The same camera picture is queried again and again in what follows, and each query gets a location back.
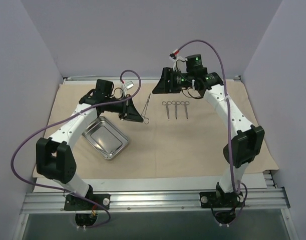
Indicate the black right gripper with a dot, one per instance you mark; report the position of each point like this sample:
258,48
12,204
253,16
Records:
168,80

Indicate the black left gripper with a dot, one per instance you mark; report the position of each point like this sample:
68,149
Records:
125,108

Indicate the steel surgical forceps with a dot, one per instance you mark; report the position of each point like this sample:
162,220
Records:
144,111

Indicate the steel surgical scissors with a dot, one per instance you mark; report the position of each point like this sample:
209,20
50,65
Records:
167,104

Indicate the steel curved scissors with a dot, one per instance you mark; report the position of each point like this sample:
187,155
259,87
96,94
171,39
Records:
176,104

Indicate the beige cloth wrap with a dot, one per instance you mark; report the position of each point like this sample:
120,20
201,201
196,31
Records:
163,148

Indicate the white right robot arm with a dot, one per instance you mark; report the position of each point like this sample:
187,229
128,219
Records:
244,138

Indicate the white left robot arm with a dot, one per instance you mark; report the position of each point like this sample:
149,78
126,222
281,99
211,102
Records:
54,156

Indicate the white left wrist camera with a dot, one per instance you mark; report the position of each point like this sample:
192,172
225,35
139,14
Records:
127,85

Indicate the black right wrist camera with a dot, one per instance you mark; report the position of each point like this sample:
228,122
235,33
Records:
194,63

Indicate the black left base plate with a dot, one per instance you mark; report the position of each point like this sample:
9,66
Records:
73,203

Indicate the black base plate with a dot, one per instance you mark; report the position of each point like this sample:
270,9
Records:
73,203
212,199

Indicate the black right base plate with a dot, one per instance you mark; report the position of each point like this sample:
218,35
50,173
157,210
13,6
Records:
212,199

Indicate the aluminium front rail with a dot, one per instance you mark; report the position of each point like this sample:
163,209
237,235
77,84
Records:
154,201

